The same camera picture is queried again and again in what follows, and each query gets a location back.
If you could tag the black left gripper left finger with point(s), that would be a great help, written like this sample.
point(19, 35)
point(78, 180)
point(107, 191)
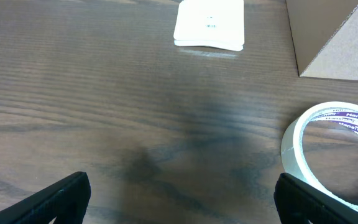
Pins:
point(63, 202)

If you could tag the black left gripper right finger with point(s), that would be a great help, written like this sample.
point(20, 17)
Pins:
point(299, 203)

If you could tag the open cardboard box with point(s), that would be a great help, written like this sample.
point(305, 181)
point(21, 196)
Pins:
point(325, 37)

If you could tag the yellow sticky note pad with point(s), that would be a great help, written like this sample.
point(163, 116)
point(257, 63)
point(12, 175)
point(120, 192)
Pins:
point(210, 23)

